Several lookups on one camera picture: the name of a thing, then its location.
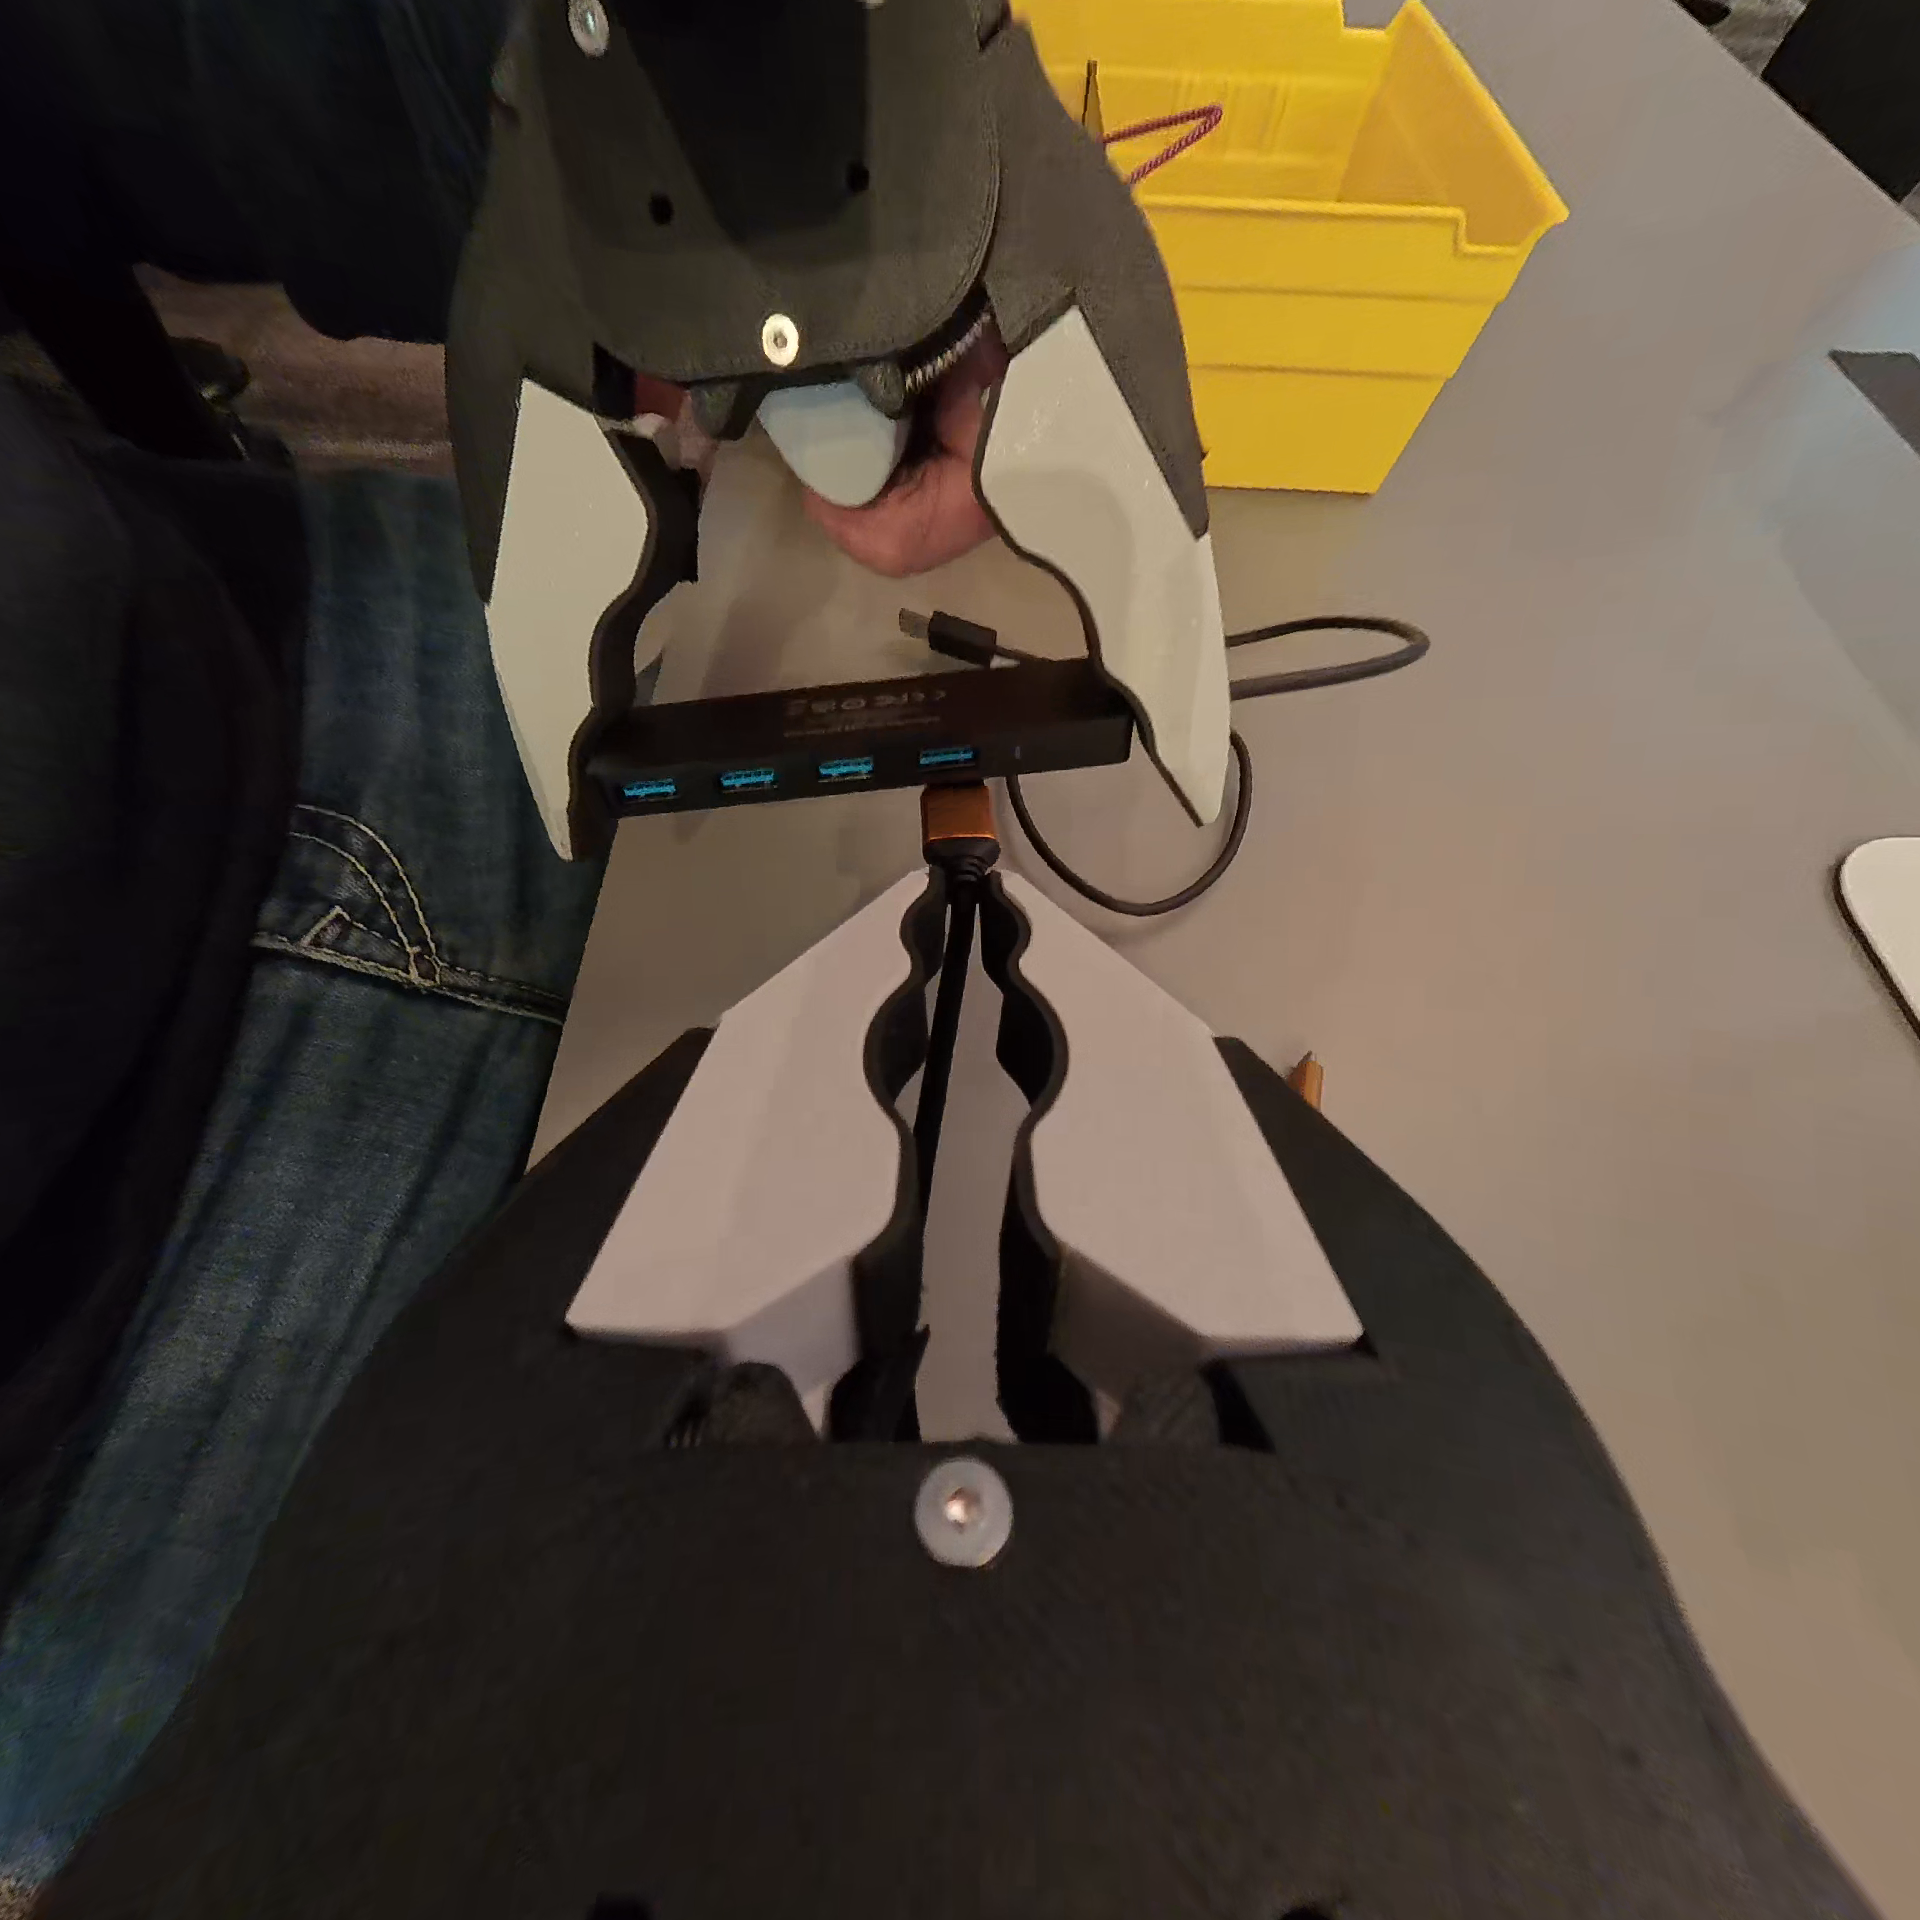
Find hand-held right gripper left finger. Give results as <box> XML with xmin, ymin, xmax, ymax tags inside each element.
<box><xmin>566</xmin><ymin>870</ymin><xmax>961</xmax><ymax>1434</ymax></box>

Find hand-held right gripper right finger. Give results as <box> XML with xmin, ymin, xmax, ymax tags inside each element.
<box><xmin>960</xmin><ymin>882</ymin><xmax>1366</xmax><ymax>1442</ymax></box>

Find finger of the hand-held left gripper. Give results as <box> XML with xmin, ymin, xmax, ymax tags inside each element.
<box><xmin>975</xmin><ymin>307</ymin><xmax>1233</xmax><ymax>830</ymax></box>
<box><xmin>486</xmin><ymin>376</ymin><xmax>705</xmax><ymax>861</ymax></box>

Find black usb cable orange plugs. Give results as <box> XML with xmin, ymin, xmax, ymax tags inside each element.
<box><xmin>885</xmin><ymin>784</ymin><xmax>1328</xmax><ymax>1442</ymax></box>

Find black usb hub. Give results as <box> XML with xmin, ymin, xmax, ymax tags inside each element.
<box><xmin>576</xmin><ymin>668</ymin><xmax>1135</xmax><ymax>825</ymax></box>

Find person's left hand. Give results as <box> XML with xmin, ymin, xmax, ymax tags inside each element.
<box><xmin>801</xmin><ymin>322</ymin><xmax>1009</xmax><ymax>578</ymax></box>

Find yellow plastic bin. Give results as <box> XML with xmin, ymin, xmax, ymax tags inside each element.
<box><xmin>1007</xmin><ymin>0</ymin><xmax>1567</xmax><ymax>496</ymax></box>

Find person's blue jeans leg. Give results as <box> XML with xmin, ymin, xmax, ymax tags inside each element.
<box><xmin>0</xmin><ymin>464</ymin><xmax>608</xmax><ymax>1892</ymax></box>

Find dark flat object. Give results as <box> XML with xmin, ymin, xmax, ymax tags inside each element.
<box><xmin>1831</xmin><ymin>347</ymin><xmax>1920</xmax><ymax>452</ymax></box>

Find black hub cable with plug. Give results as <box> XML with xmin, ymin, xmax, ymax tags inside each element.
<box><xmin>896</xmin><ymin>609</ymin><xmax>1430</xmax><ymax>922</ymax></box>

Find purple red cord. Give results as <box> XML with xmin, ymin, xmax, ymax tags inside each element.
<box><xmin>1102</xmin><ymin>102</ymin><xmax>1224</xmax><ymax>189</ymax></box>

